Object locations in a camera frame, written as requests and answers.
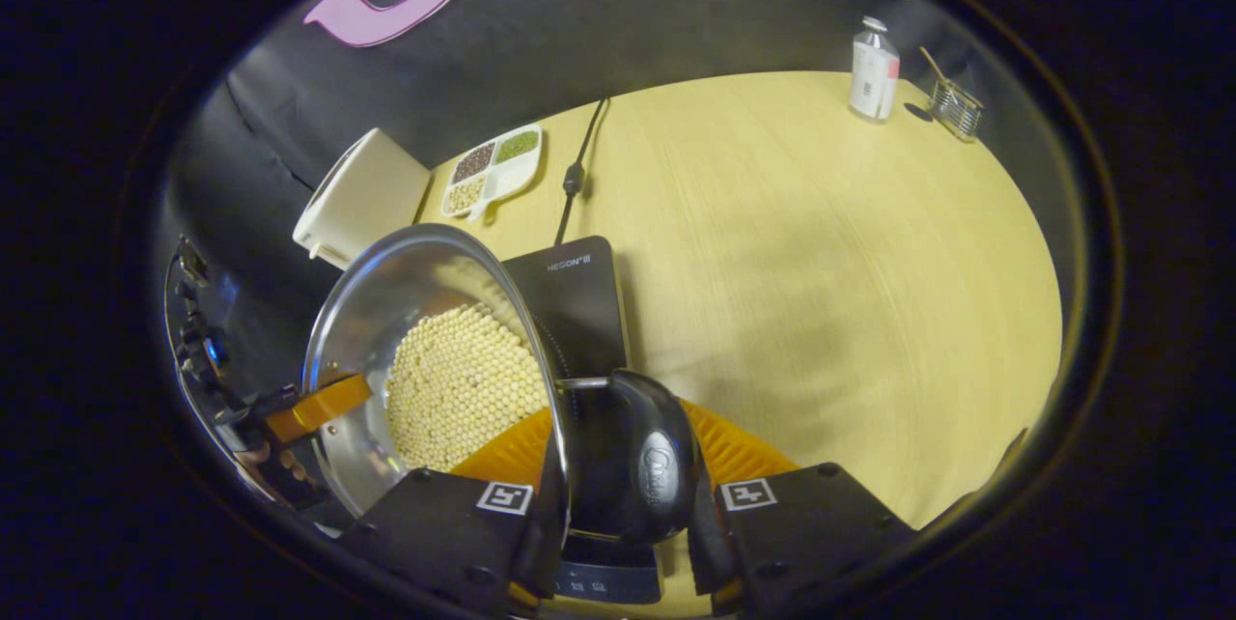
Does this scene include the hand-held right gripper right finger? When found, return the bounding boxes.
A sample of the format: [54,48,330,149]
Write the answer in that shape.
[681,400,918,616]

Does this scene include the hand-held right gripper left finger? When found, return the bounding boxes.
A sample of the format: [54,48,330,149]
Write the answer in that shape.
[338,406,573,616]

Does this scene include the steel pot with black handles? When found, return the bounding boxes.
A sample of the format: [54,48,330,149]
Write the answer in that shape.
[302,223,706,546]

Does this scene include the pile of yellow soybeans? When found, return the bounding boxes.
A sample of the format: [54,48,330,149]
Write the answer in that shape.
[386,303,549,472]

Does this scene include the black induction cooktop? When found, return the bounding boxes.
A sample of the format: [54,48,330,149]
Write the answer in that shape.
[502,236,667,606]

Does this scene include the white box appliance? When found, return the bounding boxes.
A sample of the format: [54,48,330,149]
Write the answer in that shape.
[293,127,433,271]

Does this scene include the white divided bean tray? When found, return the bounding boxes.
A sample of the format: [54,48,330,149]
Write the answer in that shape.
[441,124,545,222]

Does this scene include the clear bottle with pink label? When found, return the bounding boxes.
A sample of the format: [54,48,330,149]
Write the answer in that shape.
[848,16,901,125]

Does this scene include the black power cable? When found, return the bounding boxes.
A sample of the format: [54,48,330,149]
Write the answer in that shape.
[553,97,609,247]

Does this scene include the metal wire holder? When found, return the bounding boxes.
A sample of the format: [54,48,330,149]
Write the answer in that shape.
[929,79,986,142]

